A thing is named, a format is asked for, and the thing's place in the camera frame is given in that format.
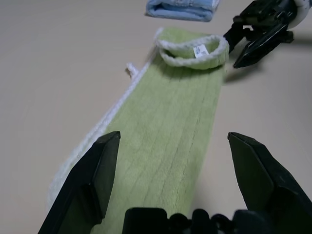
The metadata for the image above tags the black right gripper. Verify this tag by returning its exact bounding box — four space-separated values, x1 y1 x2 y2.
222 0 297 69

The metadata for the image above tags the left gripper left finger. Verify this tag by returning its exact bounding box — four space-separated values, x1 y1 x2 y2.
36 131 122 234

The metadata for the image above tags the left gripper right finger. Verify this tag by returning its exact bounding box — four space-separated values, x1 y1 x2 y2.
227 131 312 234

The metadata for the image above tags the green towel with white trim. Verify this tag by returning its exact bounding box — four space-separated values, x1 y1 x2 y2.
47 27 231 220

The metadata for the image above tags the folded light blue towel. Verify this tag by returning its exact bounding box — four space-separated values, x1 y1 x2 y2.
145 0 220 23

